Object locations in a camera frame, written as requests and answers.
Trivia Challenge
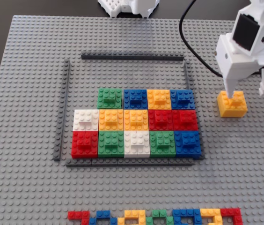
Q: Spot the yellow lego cube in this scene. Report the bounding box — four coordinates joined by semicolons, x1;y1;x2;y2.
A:
124;109;150;132
217;90;248;119
98;109;125;132
147;89;172;110

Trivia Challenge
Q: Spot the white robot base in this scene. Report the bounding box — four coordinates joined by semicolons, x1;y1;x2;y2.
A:
97;0;160;19

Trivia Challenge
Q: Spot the blue lego cube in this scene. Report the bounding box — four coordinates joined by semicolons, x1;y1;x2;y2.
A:
174;130;203;160
170;89;196;110
123;89;148;110

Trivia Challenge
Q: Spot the red lego cube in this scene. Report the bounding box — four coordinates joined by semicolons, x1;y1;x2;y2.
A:
71;130;99;159
148;109;175;131
173;109;199;131

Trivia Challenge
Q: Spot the green lego cube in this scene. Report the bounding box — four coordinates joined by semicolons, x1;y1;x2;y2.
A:
97;88;123;110
149;130;176;158
97;130;125;159

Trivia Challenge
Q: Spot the white lego cube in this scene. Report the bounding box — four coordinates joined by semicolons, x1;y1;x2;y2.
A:
73;109;100;132
124;130;151;158

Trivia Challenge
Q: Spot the dark grey lego bar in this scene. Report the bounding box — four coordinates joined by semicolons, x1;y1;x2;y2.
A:
183;60;205;160
66;158;193;167
81;51;184;61
53;59;71;162

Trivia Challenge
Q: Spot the red brick letter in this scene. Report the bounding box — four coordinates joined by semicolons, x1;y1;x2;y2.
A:
67;210;90;225
220;208;243;225

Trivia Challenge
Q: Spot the yellow brick letter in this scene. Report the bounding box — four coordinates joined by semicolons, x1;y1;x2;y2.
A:
117;210;147;225
200;208;223;225

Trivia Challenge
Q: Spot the blue brick letter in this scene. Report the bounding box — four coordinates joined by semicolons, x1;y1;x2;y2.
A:
88;210;118;225
173;208;202;225

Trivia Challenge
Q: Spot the green brick letter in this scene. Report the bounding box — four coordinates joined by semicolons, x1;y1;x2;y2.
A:
146;209;175;225

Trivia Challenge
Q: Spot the grey studded lego baseplate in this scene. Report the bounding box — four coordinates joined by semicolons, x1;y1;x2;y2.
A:
0;15;264;225

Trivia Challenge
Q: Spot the thick black cable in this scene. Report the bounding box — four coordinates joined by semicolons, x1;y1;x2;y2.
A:
178;0;224;78

